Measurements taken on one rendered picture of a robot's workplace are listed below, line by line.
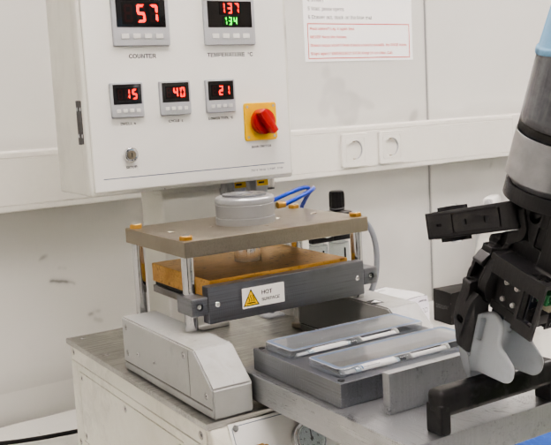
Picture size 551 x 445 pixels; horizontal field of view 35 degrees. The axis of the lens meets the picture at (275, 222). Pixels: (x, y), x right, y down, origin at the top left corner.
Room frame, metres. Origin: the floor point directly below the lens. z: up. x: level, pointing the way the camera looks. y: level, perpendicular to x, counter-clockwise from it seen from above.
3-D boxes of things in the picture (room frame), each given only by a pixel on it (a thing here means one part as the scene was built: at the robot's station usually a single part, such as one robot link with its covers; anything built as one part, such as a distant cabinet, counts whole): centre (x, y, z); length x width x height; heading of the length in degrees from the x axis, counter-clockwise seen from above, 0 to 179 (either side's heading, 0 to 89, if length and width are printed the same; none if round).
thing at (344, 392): (0.92, -0.10, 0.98); 0.20 x 0.17 x 0.03; 122
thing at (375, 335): (0.96, -0.07, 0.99); 0.18 x 0.06 x 0.02; 122
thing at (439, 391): (0.77, -0.19, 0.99); 0.15 x 0.02 x 0.04; 122
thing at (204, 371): (1.01, 0.12, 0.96); 0.25 x 0.05 x 0.07; 32
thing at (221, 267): (1.15, 0.03, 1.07); 0.22 x 0.17 x 0.10; 122
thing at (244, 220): (1.18, 0.04, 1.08); 0.31 x 0.24 x 0.13; 122
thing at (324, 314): (1.15, -0.12, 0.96); 0.26 x 0.05 x 0.07; 32
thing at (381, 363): (0.89, -0.12, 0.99); 0.18 x 0.06 x 0.02; 122
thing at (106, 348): (1.17, 0.06, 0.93); 0.46 x 0.35 x 0.01; 32
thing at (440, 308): (1.78, -0.38, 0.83); 0.09 x 0.06 x 0.07; 117
